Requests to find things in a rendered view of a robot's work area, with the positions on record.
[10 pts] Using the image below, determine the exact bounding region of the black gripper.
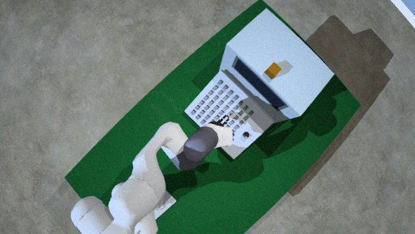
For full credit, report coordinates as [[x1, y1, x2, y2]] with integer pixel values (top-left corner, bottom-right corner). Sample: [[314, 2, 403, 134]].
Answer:
[[209, 115, 229, 127]]

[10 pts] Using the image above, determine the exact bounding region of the light blue keypad machine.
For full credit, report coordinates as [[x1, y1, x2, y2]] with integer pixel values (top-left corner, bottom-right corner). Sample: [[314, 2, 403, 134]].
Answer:
[[185, 8, 334, 159]]

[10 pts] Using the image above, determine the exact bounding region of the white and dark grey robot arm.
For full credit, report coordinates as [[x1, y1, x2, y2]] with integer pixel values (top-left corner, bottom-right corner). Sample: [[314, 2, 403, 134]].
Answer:
[[71, 122, 234, 234]]

